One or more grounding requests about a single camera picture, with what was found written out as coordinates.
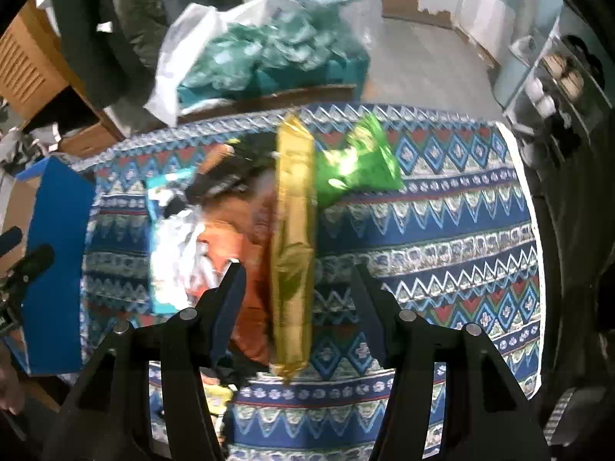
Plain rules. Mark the dark hanging coat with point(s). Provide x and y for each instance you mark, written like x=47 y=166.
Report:
x=113 y=45

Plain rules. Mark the green snack packet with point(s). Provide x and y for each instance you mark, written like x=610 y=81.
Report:
x=365 y=163

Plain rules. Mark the white plastic bag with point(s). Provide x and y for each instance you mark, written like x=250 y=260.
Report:
x=196 y=26

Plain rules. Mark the blue cardboard box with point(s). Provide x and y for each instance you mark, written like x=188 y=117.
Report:
x=49 y=204

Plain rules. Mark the teal patterned fabric bundle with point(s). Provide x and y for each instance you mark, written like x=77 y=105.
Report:
x=300 y=49

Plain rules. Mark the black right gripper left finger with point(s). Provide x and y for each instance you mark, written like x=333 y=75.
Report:
x=141 y=396

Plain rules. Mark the wooden louvered wardrobe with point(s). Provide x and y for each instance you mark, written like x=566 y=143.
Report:
x=41 y=88

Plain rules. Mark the blue patterned blanket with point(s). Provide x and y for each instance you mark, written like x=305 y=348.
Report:
x=457 y=244

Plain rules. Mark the large orange snack bag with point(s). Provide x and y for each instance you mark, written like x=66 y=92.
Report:
x=235 y=188

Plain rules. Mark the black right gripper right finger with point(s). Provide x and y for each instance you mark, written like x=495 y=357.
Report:
x=486 y=414

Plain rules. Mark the person's left hand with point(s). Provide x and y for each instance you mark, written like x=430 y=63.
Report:
x=12 y=397

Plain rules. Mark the teal silver snack bag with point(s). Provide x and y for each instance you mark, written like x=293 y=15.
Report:
x=174 y=224

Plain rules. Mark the metal shelf rack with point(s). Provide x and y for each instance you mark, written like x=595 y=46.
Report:
x=561 y=98

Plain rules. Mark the gold long snack packet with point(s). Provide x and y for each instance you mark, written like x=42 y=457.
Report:
x=293 y=244

